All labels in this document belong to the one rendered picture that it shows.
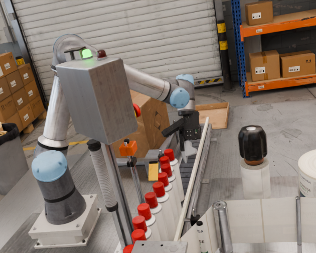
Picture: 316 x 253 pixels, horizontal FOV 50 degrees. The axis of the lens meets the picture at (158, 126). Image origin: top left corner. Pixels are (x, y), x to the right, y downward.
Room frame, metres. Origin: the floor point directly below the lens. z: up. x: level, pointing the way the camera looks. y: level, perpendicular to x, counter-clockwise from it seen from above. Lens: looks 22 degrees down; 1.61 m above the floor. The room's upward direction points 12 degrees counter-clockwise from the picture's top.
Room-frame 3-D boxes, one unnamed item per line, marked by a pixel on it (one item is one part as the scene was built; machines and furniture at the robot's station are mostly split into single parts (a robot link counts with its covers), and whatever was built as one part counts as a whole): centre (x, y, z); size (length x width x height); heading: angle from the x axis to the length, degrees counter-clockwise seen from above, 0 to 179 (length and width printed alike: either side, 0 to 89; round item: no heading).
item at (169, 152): (1.05, -0.02, 0.98); 0.05 x 0.05 x 0.20
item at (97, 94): (0.84, 0.14, 1.38); 0.17 x 0.10 x 0.19; 37
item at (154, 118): (1.65, 0.11, 0.99); 0.30 x 0.24 x 0.27; 154
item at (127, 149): (0.92, 0.07, 1.05); 0.10 x 0.04 x 0.33; 72
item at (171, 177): (0.95, 0.00, 0.98); 0.05 x 0.05 x 0.20
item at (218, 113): (1.86, -0.29, 0.85); 0.30 x 0.26 x 0.04; 162
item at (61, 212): (1.08, 0.40, 0.96); 0.15 x 0.15 x 0.10
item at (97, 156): (0.79, 0.17, 1.18); 0.04 x 0.04 x 0.21
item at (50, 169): (1.08, 0.40, 1.07); 0.13 x 0.12 x 0.14; 16
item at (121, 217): (0.92, 0.17, 1.16); 0.04 x 0.04 x 0.67; 72
